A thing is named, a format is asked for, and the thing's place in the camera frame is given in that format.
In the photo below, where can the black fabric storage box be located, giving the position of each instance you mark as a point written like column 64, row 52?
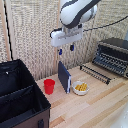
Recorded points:
column 20, row 96

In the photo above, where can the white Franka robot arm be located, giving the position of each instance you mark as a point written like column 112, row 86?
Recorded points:
column 75, row 11

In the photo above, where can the beige woven screen divider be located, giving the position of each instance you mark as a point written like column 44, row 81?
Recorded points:
column 30, row 30

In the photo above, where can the red plastic cup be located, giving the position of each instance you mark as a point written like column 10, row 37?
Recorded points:
column 49, row 86

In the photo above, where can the yellow food pieces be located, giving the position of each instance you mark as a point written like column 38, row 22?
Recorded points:
column 81, row 87

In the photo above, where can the dark blue book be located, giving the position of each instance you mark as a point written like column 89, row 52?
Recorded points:
column 64, row 76

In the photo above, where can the silver black toaster oven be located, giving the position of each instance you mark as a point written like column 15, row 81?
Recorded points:
column 113, row 53

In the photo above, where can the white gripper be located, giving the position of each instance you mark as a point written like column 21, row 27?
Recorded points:
column 66, row 36

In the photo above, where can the white bowl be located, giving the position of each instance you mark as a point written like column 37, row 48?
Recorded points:
column 80, row 90

